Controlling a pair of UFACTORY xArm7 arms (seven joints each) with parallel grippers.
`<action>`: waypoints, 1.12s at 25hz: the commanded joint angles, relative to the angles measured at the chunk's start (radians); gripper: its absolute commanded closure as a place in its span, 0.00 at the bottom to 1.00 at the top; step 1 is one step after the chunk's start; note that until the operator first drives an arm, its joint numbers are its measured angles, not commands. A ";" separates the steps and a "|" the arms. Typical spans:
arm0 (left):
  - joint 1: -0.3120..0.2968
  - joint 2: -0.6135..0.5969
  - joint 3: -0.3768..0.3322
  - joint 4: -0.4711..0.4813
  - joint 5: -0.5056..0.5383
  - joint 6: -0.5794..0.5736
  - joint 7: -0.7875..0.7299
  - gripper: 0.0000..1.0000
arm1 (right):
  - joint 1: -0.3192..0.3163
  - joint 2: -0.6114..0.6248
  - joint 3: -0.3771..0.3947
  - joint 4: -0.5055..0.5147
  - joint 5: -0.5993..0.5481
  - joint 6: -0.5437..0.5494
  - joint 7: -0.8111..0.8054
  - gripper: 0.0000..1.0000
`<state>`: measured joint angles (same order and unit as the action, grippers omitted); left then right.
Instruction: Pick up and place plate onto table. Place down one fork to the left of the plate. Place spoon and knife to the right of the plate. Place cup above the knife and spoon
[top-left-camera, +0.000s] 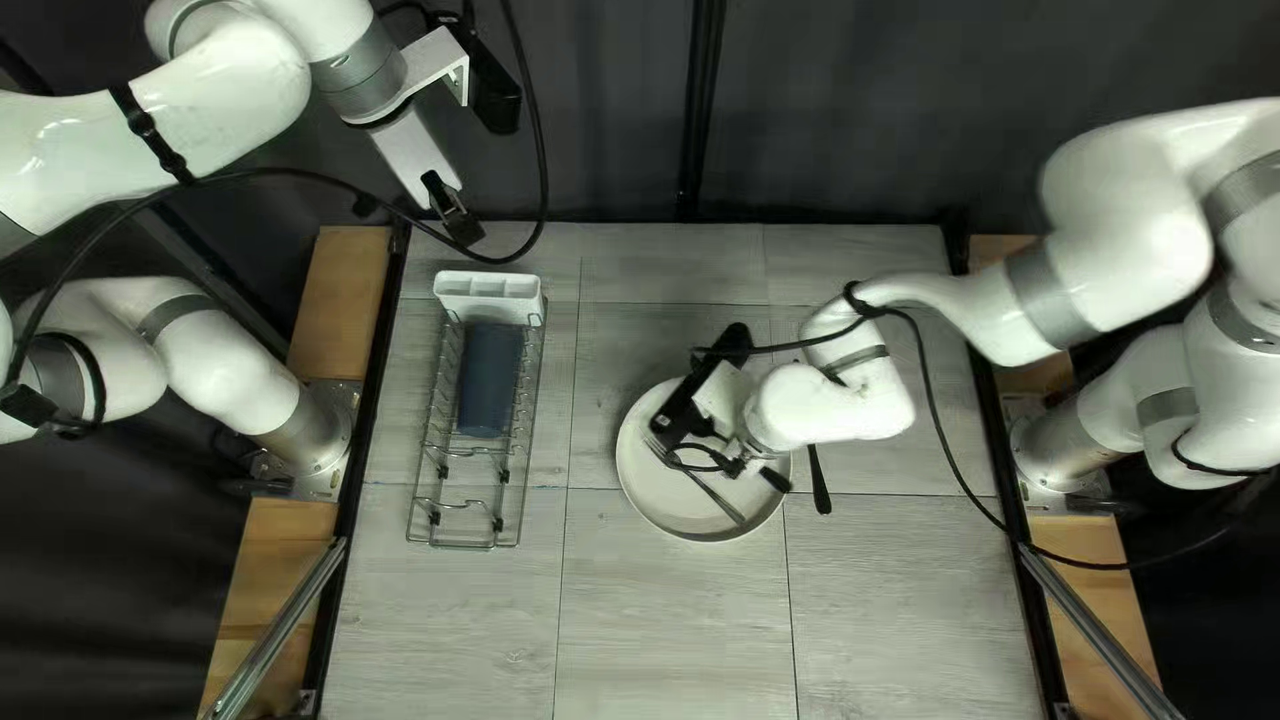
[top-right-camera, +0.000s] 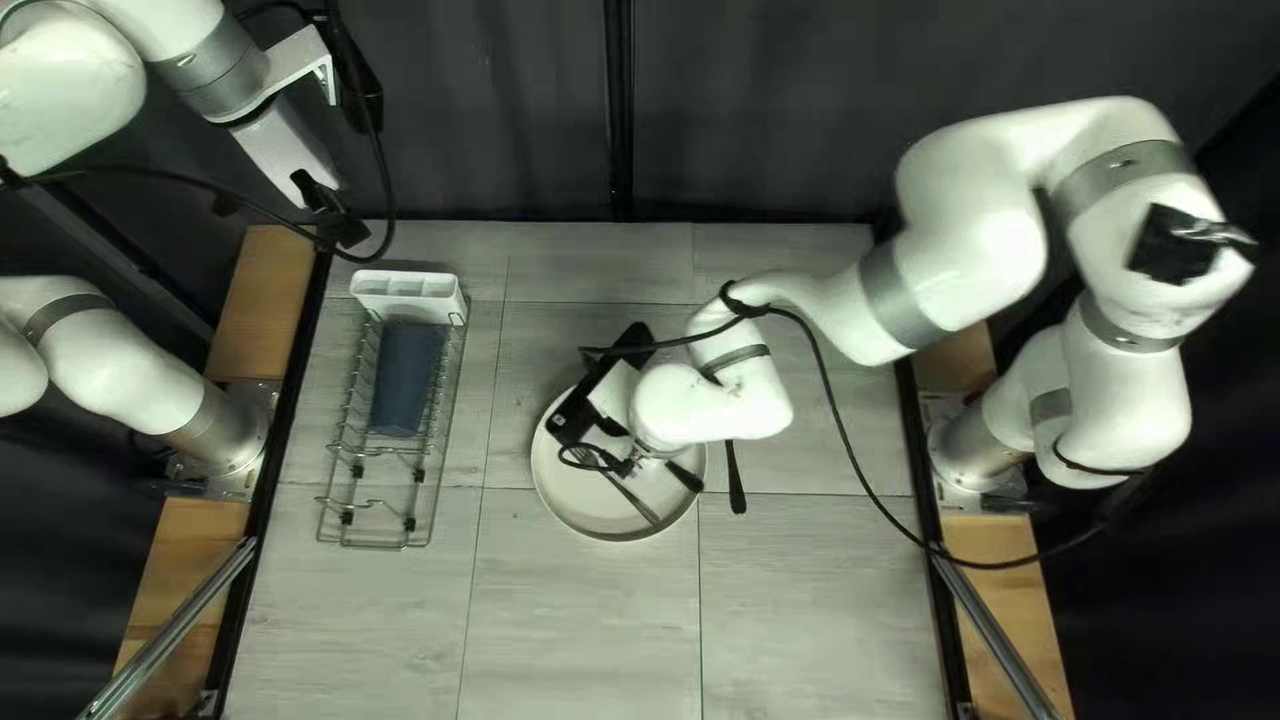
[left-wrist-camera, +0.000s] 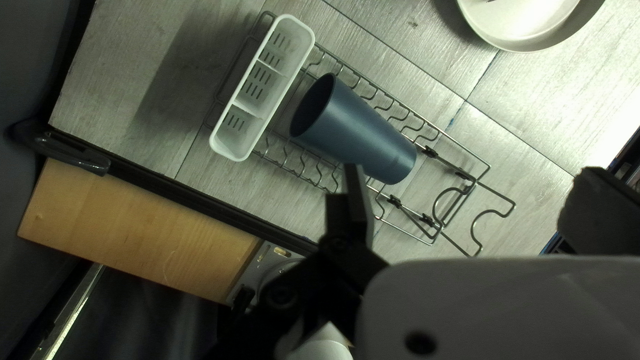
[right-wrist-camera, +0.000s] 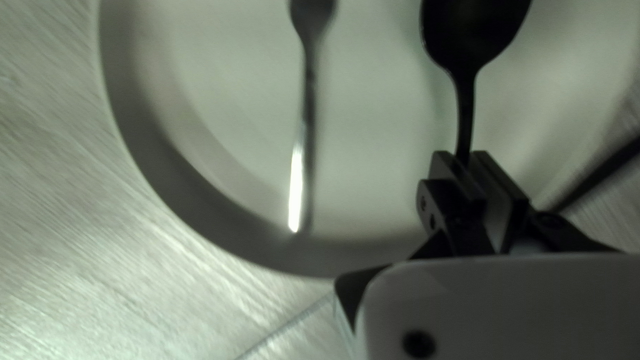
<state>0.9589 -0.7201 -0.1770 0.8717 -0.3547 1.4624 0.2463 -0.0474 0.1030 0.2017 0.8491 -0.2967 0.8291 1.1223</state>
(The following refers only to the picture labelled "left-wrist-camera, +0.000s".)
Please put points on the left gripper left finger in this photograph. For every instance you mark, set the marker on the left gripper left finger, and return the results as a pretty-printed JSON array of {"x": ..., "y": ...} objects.
[{"x": 340, "y": 270}]

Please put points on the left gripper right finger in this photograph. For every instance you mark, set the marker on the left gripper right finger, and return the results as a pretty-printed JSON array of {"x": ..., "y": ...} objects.
[{"x": 605, "y": 215}]

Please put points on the dark blue cup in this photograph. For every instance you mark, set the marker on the dark blue cup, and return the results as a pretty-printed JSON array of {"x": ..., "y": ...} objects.
[{"x": 360, "y": 140}]

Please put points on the pale plate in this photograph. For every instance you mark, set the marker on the pale plate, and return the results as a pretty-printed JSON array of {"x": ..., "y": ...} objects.
[{"x": 520, "y": 25}]

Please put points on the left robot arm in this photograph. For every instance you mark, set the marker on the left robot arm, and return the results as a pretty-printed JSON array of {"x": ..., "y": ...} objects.
[{"x": 325, "y": 350}]

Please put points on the white cutlery holder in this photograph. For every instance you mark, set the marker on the white cutlery holder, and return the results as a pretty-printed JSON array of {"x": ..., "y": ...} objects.
[{"x": 260, "y": 85}]

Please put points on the black frame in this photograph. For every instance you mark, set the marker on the black frame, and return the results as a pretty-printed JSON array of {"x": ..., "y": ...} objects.
[{"x": 200, "y": 202}]

